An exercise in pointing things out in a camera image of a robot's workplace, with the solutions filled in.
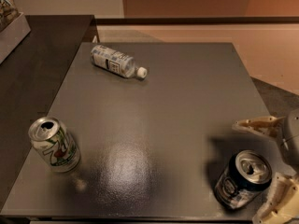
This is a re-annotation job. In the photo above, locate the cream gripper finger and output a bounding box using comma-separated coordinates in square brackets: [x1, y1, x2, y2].
[252, 173, 299, 224]
[232, 116, 285, 139]

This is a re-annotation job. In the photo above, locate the dark blue pepsi can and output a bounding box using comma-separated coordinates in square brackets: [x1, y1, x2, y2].
[214, 150, 272, 210]

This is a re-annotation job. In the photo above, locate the clear plastic water bottle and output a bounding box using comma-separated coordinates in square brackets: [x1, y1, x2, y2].
[91, 45, 148, 79]

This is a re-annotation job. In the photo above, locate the white green 7up can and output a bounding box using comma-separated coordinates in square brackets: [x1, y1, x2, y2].
[28, 117, 80, 173]

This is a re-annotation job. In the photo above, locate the dark brown side table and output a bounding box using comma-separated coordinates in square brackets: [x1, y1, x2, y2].
[0, 15, 97, 210]

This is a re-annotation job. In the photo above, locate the white box with snacks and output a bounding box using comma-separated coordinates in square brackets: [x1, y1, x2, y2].
[0, 0, 31, 63]

